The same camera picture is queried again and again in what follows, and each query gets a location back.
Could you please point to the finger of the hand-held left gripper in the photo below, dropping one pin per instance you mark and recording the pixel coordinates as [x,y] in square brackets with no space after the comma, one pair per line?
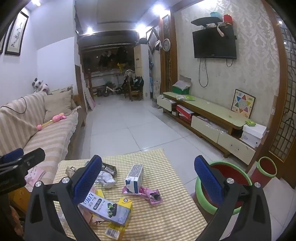
[34,157]
[13,154]

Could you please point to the framed wall photo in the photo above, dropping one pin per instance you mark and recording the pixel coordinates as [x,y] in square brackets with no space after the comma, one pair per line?
[153,39]

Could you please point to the star checkers board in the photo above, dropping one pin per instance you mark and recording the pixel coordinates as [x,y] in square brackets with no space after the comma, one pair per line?
[242,103]

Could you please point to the long blue milk carton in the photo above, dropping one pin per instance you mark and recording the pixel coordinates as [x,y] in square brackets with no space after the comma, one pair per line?
[106,209]

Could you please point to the pink toy stick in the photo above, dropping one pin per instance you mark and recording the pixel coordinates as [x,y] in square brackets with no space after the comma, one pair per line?
[57,118]

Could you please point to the blue white milk carton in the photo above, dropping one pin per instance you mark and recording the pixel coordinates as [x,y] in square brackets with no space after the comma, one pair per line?
[135,178]

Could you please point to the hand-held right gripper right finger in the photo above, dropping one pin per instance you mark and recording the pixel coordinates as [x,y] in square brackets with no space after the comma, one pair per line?
[208,180]

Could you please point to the black carton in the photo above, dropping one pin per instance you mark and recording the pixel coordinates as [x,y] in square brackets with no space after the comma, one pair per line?
[109,168]

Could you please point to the green top television cabinet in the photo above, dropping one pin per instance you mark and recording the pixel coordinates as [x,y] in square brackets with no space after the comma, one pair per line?
[215,111]

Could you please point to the white shoe box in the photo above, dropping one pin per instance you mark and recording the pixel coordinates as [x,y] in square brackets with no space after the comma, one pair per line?
[253,134]

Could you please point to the beige pillow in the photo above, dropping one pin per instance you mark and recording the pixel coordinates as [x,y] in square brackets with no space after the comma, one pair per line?
[57,105]

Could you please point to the black wall shelf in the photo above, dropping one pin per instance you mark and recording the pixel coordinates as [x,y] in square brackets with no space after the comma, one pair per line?
[205,20]

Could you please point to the green flat packets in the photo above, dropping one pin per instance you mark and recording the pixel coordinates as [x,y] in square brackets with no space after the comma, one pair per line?
[186,97]

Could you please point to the silver foil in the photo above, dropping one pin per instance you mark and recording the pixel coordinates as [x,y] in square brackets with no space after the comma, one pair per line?
[105,180]

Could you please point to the white balance bike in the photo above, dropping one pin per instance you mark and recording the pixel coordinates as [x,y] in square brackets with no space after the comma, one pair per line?
[111,89]

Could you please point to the teal box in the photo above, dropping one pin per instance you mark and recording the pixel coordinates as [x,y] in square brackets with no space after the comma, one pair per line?
[216,14]

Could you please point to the open green cardboard box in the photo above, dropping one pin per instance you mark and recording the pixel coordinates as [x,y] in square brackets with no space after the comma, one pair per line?
[181,88]

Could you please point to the yellow checked tablecloth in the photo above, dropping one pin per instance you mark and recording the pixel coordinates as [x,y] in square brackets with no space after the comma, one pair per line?
[161,220]

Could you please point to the pink foil wrapper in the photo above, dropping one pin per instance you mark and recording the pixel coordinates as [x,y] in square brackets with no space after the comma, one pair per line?
[150,195]

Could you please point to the striped sofa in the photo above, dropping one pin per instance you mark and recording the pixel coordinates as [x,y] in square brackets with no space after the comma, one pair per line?
[34,143]

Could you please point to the small red bin green rim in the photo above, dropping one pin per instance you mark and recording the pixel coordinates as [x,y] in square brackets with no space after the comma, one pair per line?
[263,171]

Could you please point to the pink white plush toy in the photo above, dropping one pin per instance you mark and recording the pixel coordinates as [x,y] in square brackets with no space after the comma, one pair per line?
[45,89]

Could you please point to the pink tissue pack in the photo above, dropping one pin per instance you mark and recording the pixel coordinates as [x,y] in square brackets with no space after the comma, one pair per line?
[34,176]

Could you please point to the pink ribbon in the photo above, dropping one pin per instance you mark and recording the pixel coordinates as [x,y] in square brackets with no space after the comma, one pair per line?
[220,31]

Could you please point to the dark helmet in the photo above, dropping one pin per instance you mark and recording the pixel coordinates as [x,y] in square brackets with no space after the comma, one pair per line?
[143,41]

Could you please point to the black television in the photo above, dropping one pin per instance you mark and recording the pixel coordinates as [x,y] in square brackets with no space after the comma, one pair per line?
[214,44]

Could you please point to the yellow packet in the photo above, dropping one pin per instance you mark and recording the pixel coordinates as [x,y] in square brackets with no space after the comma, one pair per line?
[114,231]

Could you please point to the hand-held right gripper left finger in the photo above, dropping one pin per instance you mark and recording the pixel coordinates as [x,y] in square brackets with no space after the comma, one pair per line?
[86,180]

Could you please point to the white standing air conditioner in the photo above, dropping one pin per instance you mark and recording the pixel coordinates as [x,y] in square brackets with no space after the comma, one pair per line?
[141,69]

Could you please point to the large red basin green rim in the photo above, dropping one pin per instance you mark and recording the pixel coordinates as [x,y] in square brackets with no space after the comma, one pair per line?
[233,172]

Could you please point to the black white plush toy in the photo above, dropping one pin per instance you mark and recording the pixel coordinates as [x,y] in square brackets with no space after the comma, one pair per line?
[37,84]

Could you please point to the small green packet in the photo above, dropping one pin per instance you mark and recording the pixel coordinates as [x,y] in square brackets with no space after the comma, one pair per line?
[250,123]

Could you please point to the framed flower painting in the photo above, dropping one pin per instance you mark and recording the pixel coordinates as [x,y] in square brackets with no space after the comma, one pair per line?
[17,32]

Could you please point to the red flat box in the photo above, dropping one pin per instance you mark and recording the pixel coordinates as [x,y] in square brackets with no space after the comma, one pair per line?
[183,111]

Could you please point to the leaning foam mats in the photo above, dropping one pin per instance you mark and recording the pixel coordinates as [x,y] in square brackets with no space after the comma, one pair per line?
[90,97]

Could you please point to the round wall clock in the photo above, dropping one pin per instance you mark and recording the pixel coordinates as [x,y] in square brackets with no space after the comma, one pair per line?
[166,44]

